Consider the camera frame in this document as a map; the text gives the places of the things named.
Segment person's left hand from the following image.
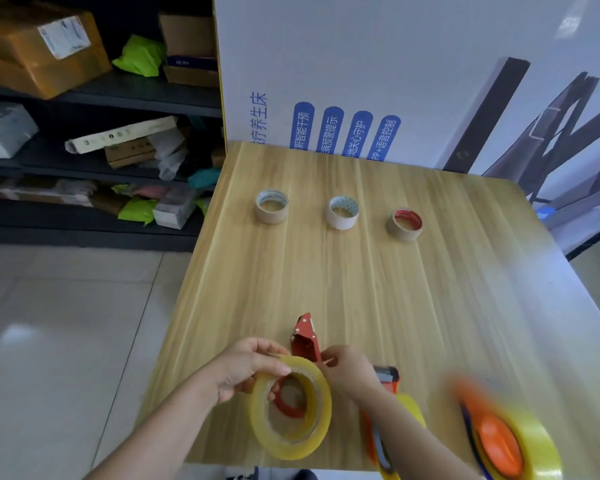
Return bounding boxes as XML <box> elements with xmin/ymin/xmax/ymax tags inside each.
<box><xmin>202</xmin><ymin>337</ymin><xmax>292</xmax><ymax>406</ymax></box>

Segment person's right hand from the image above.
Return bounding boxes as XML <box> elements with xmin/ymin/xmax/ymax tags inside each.
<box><xmin>319</xmin><ymin>345</ymin><xmax>384</xmax><ymax>402</ymax></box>

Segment red metal tape dispenser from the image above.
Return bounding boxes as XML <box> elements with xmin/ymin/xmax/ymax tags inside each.
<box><xmin>272</xmin><ymin>313</ymin><xmax>324</xmax><ymax>420</ymax></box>

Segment large clear yellow tape roll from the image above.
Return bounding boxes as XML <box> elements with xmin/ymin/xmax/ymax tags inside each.
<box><xmin>248</xmin><ymin>355</ymin><xmax>333</xmax><ymax>462</ymax></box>

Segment person's right forearm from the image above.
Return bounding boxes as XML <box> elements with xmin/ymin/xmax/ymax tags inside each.
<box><xmin>359</xmin><ymin>387</ymin><xmax>482</xmax><ymax>480</ymax></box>

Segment person's left forearm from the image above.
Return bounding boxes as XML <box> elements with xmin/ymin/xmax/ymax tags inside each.
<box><xmin>84</xmin><ymin>372</ymin><xmax>222</xmax><ymax>480</ymax></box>

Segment orange dispenser with yellow tape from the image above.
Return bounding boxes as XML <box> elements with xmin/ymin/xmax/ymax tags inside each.
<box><xmin>359</xmin><ymin>366</ymin><xmax>427</xmax><ymax>480</ymax></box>
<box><xmin>449</xmin><ymin>374</ymin><xmax>564</xmax><ymax>480</ymax></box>

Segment small tape roll white core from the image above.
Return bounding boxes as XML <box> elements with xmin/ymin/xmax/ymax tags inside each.
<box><xmin>326</xmin><ymin>196</ymin><xmax>360</xmax><ymax>231</ymax></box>

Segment small tape roll red core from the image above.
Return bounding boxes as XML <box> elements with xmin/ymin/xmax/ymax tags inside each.
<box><xmin>385</xmin><ymin>210</ymin><xmax>424</xmax><ymax>243</ymax></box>

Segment small tape roll blue core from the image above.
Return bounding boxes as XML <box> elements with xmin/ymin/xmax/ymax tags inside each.
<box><xmin>255</xmin><ymin>190</ymin><xmax>290</xmax><ymax>225</ymax></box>

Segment grey wrapped parcel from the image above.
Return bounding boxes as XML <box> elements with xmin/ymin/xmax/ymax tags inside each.
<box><xmin>152</xmin><ymin>184</ymin><xmax>203</xmax><ymax>231</ymax></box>

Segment teal plastic bag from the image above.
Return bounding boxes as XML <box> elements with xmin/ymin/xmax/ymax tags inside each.
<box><xmin>187</xmin><ymin>167</ymin><xmax>223</xmax><ymax>191</ymax></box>

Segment green plastic mailer bag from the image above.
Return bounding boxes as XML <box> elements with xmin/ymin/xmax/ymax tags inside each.
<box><xmin>117</xmin><ymin>195</ymin><xmax>159</xmax><ymax>226</ymax></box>
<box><xmin>111</xmin><ymin>34</ymin><xmax>168</xmax><ymax>78</ymax></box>

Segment pink plastic bag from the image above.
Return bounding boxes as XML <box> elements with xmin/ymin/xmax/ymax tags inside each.
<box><xmin>129</xmin><ymin>183</ymin><xmax>169</xmax><ymax>201</ymax></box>

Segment clear plastic bags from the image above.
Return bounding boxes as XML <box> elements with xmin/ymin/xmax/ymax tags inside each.
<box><xmin>147</xmin><ymin>129</ymin><xmax>189</xmax><ymax>182</ymax></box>

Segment small brown cardboard box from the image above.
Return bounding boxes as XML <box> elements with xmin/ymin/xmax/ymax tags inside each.
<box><xmin>104</xmin><ymin>137</ymin><xmax>157</xmax><ymax>170</ymax></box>

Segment long white flat box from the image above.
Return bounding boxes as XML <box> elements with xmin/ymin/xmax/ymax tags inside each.
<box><xmin>64</xmin><ymin>116</ymin><xmax>179</xmax><ymax>155</ymax></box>

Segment flat taped parcel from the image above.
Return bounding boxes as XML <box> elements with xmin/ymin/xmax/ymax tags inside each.
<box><xmin>0</xmin><ymin>176</ymin><xmax>97</xmax><ymax>208</ymax></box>

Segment large white printed cardboard box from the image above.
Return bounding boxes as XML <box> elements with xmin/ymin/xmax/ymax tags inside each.
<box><xmin>212</xmin><ymin>0</ymin><xmax>600</xmax><ymax>256</ymax></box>

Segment black metal shelf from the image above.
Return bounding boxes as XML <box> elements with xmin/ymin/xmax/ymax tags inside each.
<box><xmin>0</xmin><ymin>0</ymin><xmax>227</xmax><ymax>253</ymax></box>

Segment open brown cardboard box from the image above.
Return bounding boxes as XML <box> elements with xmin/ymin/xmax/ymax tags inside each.
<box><xmin>158</xmin><ymin>13</ymin><xmax>220</xmax><ymax>89</ymax></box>

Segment white wrapped parcel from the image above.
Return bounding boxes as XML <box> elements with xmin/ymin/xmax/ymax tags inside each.
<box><xmin>0</xmin><ymin>100</ymin><xmax>40</xmax><ymax>160</ymax></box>

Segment brown taped cardboard parcel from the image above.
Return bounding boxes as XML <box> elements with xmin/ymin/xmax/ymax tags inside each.
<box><xmin>0</xmin><ymin>0</ymin><xmax>112</xmax><ymax>101</ymax></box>

